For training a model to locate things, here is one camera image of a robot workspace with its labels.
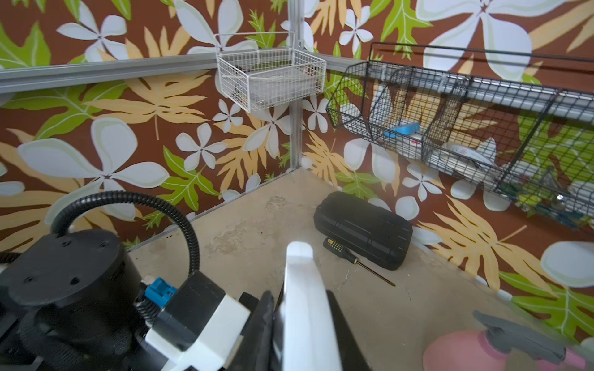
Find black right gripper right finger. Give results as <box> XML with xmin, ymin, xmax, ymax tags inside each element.
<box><xmin>326</xmin><ymin>291</ymin><xmax>371</xmax><ymax>371</ymax></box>

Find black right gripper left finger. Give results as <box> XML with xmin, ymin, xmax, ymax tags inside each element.
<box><xmin>226</xmin><ymin>291</ymin><xmax>275</xmax><ymax>371</ymax></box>

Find blue white spray nozzle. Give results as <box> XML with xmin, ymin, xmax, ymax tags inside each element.
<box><xmin>281</xmin><ymin>241</ymin><xmax>343</xmax><ymax>370</ymax></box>

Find pink grey spray nozzle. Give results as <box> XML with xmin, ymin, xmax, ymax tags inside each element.
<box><xmin>473</xmin><ymin>310</ymin><xmax>588</xmax><ymax>370</ymax></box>

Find opaque pink spray bottle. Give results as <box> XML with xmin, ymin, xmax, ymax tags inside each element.
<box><xmin>422</xmin><ymin>330</ymin><xmax>511</xmax><ymax>371</ymax></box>

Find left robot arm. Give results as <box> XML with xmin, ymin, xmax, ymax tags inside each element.
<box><xmin>1</xmin><ymin>191</ymin><xmax>200</xmax><ymax>370</ymax></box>

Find black yellow screwdriver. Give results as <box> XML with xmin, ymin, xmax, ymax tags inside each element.
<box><xmin>323</xmin><ymin>237</ymin><xmax>395</xmax><ymax>287</ymax></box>

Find black plastic tool case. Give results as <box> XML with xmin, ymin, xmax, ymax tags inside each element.
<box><xmin>313</xmin><ymin>192</ymin><xmax>413</xmax><ymax>271</ymax></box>

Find white tape roll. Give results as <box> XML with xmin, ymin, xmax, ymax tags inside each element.
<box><xmin>428</xmin><ymin>142</ymin><xmax>497</xmax><ymax>182</ymax></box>

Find blue tape roll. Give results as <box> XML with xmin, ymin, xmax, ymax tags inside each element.
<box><xmin>383</xmin><ymin>122</ymin><xmax>421</xmax><ymax>139</ymax></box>

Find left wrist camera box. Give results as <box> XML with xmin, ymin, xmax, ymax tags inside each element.
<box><xmin>145</xmin><ymin>271</ymin><xmax>251</xmax><ymax>371</ymax></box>

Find white wire wall basket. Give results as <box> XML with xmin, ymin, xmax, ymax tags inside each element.
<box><xmin>216</xmin><ymin>31</ymin><xmax>326</xmax><ymax>112</ymax></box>

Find black wire wall basket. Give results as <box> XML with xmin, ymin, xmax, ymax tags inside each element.
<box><xmin>327</xmin><ymin>42</ymin><xmax>593</xmax><ymax>232</ymax></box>

